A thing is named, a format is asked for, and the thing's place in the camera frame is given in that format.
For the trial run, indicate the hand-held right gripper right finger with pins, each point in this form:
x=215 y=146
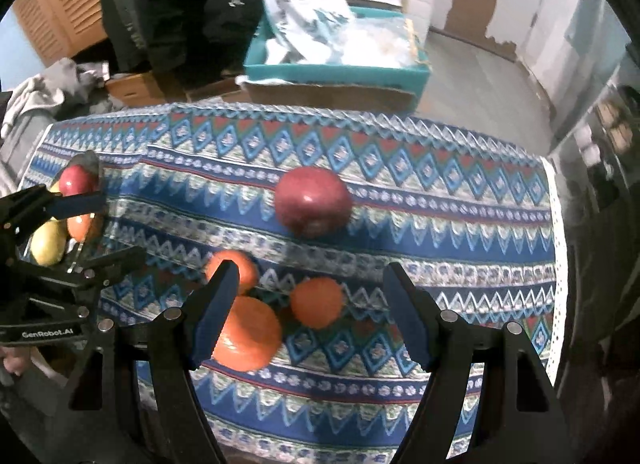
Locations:
x=407 y=314

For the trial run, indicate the red apple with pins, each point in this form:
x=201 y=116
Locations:
x=75 y=180
x=313 y=201

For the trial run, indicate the clear glass plate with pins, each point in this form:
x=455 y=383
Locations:
x=91 y=162

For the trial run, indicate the yellow pear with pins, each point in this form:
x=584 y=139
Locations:
x=54 y=188
x=47 y=245

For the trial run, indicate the teal plastic basket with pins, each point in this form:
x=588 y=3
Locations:
x=340 y=77

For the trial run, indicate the wooden drawer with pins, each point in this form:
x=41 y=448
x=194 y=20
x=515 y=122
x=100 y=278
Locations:
x=132 y=89

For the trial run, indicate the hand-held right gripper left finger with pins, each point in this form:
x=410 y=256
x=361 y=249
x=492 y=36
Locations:
x=215 y=314

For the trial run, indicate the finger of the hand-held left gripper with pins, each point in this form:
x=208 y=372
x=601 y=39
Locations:
x=80 y=204
x=115 y=261

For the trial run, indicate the person's left hand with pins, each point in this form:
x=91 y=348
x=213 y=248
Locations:
x=11 y=361

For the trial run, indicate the white rice bag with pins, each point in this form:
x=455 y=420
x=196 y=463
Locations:
x=295 y=9

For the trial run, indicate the blue patterned tablecloth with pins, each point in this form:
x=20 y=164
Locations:
x=400 y=224

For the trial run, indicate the brown cardboard box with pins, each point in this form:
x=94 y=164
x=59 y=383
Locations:
x=325 y=94

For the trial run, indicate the small orange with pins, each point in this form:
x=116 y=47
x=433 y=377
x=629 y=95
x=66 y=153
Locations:
x=316 y=302
x=243 y=269

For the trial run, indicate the black hanging jacket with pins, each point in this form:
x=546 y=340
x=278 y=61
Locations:
x=175 y=9

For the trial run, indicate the clear plastic bags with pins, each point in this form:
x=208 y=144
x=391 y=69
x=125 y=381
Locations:
x=375 y=42

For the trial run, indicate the pile of clothes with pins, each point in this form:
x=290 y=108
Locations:
x=35 y=99

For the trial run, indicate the large orange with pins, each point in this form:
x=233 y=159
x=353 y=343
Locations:
x=82 y=227
x=250 y=334

